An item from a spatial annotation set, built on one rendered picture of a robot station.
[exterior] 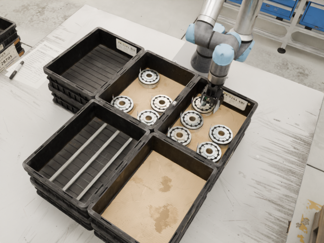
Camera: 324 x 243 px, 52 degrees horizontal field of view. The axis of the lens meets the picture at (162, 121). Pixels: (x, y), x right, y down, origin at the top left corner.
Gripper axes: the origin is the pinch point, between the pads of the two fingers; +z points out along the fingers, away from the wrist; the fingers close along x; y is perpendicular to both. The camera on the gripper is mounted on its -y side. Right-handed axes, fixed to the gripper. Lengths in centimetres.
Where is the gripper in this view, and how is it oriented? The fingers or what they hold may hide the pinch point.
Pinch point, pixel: (209, 107)
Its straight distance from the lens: 152.8
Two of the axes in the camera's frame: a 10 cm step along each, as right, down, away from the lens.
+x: 9.0, 3.8, -2.2
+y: -4.4, 6.9, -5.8
